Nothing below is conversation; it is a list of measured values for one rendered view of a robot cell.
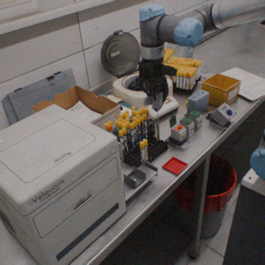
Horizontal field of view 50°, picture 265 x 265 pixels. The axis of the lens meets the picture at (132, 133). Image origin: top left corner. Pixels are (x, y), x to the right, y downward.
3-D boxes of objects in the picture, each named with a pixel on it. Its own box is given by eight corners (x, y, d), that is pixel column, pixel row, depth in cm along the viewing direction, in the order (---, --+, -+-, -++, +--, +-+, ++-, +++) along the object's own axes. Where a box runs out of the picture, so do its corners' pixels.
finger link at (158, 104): (148, 117, 102) (147, 94, 97) (158, 109, 106) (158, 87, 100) (155, 119, 101) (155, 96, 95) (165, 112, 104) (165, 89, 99)
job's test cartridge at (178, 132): (180, 145, 112) (180, 132, 108) (170, 141, 115) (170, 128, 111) (186, 140, 114) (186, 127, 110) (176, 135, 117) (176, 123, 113)
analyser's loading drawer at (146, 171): (116, 212, 87) (114, 202, 84) (101, 202, 91) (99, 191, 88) (158, 175, 99) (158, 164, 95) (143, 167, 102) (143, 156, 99)
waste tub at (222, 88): (223, 109, 133) (226, 90, 127) (199, 100, 141) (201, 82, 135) (238, 99, 140) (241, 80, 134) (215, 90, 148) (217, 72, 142)
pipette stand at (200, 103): (196, 121, 126) (197, 102, 121) (183, 116, 131) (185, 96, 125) (209, 112, 132) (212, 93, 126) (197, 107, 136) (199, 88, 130)
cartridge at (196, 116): (196, 130, 121) (197, 117, 117) (187, 127, 124) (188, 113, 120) (202, 126, 123) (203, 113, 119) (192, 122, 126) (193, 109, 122)
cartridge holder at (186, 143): (183, 151, 111) (183, 144, 109) (164, 142, 116) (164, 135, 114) (191, 144, 114) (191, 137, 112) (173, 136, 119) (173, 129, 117)
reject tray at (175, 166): (177, 176, 101) (177, 174, 100) (161, 167, 104) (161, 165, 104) (188, 165, 104) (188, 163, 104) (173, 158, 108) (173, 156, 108)
